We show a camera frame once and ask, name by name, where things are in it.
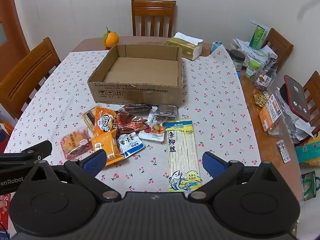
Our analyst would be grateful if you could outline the white blue snack packet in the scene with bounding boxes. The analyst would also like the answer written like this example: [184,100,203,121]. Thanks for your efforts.
[116,132,145,158]

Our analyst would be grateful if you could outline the black silver snack packet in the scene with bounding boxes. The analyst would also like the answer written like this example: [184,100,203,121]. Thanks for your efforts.
[152,104,179,123]

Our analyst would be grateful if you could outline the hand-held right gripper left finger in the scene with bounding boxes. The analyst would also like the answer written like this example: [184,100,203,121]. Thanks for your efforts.
[21,149,122,203]

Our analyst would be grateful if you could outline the green white carton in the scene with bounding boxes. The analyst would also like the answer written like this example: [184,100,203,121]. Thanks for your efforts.
[249,20,270,50]

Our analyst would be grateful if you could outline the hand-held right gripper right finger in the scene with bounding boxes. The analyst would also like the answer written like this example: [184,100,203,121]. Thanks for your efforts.
[187,151,288,203]

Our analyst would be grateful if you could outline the long yellow fish strip packet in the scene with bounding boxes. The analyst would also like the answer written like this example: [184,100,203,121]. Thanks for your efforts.
[164,119,202,193]

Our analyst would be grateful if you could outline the clear jar of pens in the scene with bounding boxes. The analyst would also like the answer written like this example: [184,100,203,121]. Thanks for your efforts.
[252,55,278,92]

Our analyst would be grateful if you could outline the red smartphone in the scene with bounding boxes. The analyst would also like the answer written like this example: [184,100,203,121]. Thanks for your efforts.
[284,75,311,122]

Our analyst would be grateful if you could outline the yellow tissue box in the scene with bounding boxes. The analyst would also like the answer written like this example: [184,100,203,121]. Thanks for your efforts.
[166,32,203,61]

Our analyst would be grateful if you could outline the green lid jar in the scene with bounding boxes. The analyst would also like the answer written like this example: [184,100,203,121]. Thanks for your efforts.
[244,59,261,80]

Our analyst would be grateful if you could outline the orange fruit with leaves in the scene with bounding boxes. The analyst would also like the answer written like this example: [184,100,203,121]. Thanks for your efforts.
[102,26,119,48]

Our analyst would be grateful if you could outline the black phone stand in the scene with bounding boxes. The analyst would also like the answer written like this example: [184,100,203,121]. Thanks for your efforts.
[279,82,293,110]

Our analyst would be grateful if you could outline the shiny brown red snack packet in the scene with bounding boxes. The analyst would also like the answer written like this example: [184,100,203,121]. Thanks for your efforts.
[111,111,149,137]

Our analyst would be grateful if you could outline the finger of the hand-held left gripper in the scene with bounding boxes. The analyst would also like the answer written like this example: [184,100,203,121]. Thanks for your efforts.
[0,140,53,165]

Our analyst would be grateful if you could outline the wooden door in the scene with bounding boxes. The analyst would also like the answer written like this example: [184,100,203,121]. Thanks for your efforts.
[0,0,30,80]

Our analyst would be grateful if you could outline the gold ornament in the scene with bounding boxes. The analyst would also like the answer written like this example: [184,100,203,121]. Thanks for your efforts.
[253,92,270,108]

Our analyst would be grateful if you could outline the white egg snack packet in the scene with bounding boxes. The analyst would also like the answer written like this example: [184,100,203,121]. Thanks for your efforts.
[138,111,166,143]

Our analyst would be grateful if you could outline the cardboard box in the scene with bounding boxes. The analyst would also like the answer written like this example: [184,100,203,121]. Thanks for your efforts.
[87,44,186,105]

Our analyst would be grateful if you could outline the small blue container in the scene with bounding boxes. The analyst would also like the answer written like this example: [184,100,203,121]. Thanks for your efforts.
[211,41,223,54]

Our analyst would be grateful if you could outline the clear red pastry packet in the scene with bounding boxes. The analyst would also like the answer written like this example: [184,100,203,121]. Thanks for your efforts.
[59,126,93,161]

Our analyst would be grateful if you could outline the pile of white papers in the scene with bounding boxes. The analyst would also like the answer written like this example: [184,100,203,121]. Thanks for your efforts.
[231,36,278,63]

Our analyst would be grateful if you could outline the cherry print tablecloth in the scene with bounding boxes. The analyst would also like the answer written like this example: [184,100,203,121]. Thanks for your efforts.
[4,46,262,193]

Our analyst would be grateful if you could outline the black lid jar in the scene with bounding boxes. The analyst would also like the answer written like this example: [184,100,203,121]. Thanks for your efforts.
[229,49,247,72]

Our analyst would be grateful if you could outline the clear brown biscuit packet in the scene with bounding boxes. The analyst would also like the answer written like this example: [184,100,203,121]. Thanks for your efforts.
[79,106,98,133]

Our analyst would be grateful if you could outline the clear bag with orange label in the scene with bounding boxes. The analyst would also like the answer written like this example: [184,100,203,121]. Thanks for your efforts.
[259,90,315,138]

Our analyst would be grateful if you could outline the black red snack packet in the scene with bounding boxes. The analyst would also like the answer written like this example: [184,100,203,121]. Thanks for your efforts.
[117,104,153,117]

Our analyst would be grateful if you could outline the green shopping bag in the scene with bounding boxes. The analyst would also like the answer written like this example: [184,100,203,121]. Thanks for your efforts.
[301,171,320,202]

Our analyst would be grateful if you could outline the wooden chair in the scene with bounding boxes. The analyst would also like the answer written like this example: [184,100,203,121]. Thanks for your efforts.
[131,0,177,37]
[261,28,294,73]
[302,70,320,120]
[0,37,62,120]

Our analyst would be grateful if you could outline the small orange snack packet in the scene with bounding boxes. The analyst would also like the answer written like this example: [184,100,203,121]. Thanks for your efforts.
[90,129,125,167]

